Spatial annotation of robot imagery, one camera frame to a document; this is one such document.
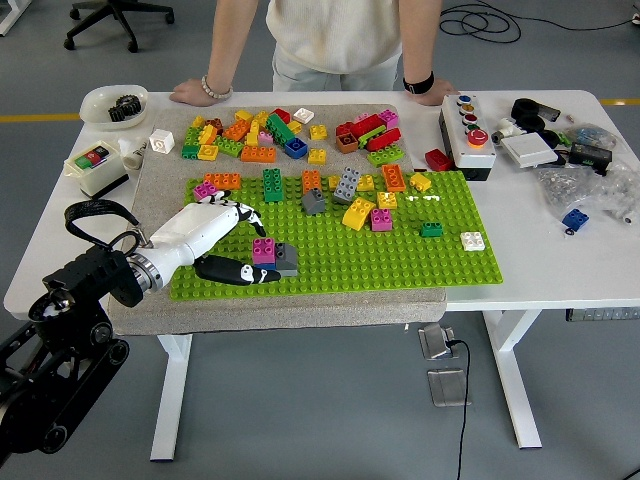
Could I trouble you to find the white pipe fitting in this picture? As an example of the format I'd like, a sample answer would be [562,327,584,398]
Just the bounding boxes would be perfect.
[490,116,526,146]

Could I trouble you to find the yellow curved toy brick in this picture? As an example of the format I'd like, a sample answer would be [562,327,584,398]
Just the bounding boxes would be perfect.
[341,196,376,232]

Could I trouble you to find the orange long toy brick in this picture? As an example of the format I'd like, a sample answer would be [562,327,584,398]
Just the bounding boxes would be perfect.
[381,163,407,194]
[202,171,243,190]
[240,144,277,164]

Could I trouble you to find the clear bag of parts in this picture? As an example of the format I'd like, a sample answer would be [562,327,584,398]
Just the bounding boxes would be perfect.
[597,159,640,226]

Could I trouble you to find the white table leg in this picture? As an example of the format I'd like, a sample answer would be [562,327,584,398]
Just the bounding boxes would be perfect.
[149,333,194,462]
[482,309,544,450]

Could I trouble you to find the black power adapter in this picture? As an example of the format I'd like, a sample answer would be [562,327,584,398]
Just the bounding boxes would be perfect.
[568,142,614,177]

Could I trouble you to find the black wristwatch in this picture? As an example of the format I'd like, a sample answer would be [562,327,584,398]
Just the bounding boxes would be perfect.
[401,69,435,96]

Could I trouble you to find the person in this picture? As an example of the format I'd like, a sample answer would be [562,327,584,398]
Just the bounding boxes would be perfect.
[264,0,404,93]

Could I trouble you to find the grey long toy brick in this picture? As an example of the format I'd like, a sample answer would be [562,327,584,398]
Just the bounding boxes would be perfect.
[332,166,361,206]

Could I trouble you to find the grey-brown mat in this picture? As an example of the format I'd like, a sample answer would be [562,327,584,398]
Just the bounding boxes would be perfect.
[106,103,448,337]

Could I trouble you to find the white red-green switch box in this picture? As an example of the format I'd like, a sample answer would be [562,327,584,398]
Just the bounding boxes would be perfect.
[63,140,130,202]

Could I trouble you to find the white cube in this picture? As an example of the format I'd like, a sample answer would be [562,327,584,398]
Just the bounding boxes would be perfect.
[148,128,176,156]

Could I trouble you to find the green long toy brick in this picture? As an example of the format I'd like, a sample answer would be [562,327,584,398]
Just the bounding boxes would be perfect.
[262,167,285,203]
[264,113,296,147]

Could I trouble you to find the bead bracelet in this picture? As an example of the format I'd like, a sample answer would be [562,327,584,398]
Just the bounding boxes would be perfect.
[199,74,235,100]

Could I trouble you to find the large red toy brick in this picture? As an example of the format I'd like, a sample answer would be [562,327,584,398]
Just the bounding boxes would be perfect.
[348,114,387,141]

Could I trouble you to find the table height control panel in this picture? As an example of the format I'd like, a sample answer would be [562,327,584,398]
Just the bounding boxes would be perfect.
[565,307,640,323]

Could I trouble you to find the white furniture frame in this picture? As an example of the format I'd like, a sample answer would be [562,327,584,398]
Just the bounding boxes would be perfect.
[0,0,34,37]

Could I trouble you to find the person's right hand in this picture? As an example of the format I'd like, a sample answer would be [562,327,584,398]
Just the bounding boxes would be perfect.
[169,77,232,107]

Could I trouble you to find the black power cord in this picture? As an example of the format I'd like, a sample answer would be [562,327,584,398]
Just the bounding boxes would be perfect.
[444,338,474,480]

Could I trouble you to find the black floor cable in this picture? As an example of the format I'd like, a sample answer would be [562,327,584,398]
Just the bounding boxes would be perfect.
[438,0,640,44]

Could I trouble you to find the grey sloped toy brick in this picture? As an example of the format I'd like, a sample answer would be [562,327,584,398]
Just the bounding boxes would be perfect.
[301,187,326,217]
[274,242,299,277]

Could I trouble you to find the clear bag of screws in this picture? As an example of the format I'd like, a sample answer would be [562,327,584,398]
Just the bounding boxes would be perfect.
[534,164,609,221]

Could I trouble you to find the black office chair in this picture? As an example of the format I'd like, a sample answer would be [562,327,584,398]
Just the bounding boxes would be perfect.
[63,0,176,54]

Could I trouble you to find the white switch panel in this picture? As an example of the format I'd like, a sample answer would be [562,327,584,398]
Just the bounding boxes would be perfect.
[499,133,560,171]

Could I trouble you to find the lime flat toy brick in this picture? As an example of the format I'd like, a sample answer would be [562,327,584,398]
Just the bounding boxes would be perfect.
[355,124,389,147]

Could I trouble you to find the red curved toy brick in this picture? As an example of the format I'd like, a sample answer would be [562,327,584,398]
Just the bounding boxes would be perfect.
[364,127,403,152]

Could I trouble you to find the person's left hand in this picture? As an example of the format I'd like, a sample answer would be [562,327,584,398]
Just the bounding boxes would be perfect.
[413,75,461,107]

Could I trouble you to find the push-button control box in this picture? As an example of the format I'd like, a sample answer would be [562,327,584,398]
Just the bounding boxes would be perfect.
[438,92,498,182]

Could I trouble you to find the clear bag blue parts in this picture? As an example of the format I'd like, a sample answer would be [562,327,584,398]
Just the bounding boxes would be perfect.
[562,123,619,151]

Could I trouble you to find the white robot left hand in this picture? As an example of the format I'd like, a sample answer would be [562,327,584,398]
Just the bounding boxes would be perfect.
[148,189,282,288]

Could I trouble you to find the lime long toy brick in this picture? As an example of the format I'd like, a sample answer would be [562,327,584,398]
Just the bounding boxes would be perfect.
[366,144,406,169]

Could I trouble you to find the white bowl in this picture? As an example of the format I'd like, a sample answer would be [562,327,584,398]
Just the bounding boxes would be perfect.
[79,84,151,132]

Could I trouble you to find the green baseplate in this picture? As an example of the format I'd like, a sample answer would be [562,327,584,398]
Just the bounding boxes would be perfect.
[168,169,503,301]

